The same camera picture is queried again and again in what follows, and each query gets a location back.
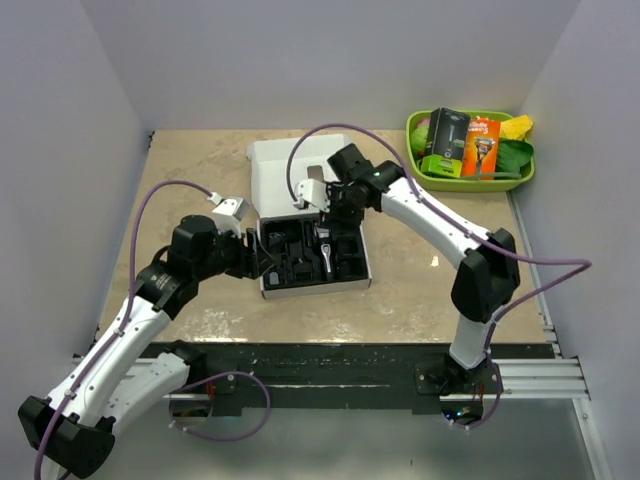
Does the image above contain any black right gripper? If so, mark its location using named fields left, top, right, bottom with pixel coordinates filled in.
left=318, top=181, right=366, bottom=235

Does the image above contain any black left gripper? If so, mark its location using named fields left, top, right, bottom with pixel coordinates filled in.
left=194, top=222, right=275, bottom=281

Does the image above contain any small oil bottle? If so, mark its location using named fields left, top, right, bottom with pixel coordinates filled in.
left=269, top=271, right=280, bottom=285

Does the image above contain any silver black hair clipper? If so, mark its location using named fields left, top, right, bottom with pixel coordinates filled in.
left=315, top=226, right=334, bottom=281

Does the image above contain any white clipper kit box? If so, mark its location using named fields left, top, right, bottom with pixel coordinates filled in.
left=247, top=138, right=372, bottom=300

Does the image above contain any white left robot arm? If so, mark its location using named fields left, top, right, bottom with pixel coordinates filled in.
left=18, top=215, right=268, bottom=479

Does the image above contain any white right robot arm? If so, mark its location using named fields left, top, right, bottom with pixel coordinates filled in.
left=326, top=143, right=520, bottom=393

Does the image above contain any green plastic basket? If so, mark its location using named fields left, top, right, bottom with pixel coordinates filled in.
left=406, top=110, right=535, bottom=193

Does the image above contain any black razor box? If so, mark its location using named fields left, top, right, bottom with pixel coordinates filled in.
left=420, top=107, right=471, bottom=179

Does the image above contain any orange razor package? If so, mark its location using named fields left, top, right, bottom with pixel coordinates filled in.
left=461, top=117, right=501, bottom=180

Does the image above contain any green leaf item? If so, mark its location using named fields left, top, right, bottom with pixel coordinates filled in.
left=496, top=139, right=534, bottom=173

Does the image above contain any yellow cloth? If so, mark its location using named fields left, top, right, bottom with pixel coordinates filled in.
left=500, top=115, right=534, bottom=141

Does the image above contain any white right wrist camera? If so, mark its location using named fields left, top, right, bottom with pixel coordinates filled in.
left=293, top=179, right=330, bottom=211

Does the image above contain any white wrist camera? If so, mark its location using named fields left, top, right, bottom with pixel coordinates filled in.
left=208, top=192, right=250, bottom=238
left=293, top=179, right=330, bottom=211

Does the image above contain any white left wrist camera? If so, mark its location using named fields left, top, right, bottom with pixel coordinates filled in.
left=208, top=192, right=250, bottom=238

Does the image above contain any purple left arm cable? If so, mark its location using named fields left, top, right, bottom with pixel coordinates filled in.
left=33, top=180, right=215, bottom=480

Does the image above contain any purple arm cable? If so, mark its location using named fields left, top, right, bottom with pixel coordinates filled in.
left=33, top=180, right=215, bottom=480
left=285, top=123, right=594, bottom=361

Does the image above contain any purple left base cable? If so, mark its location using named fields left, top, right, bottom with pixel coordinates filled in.
left=168, top=368, right=274, bottom=441

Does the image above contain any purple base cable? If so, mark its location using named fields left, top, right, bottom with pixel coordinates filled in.
left=447, top=359, right=504, bottom=431
left=168, top=368, right=274, bottom=441

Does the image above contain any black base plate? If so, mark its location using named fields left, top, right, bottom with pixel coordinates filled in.
left=124, top=339, right=556, bottom=417

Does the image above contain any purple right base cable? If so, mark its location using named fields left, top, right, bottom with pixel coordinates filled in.
left=447, top=359, right=504, bottom=431

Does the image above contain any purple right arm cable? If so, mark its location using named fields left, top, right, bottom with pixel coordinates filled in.
left=285, top=123, right=594, bottom=361

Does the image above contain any aluminium rail frame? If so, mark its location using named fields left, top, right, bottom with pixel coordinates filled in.
left=79, top=352, right=586, bottom=405

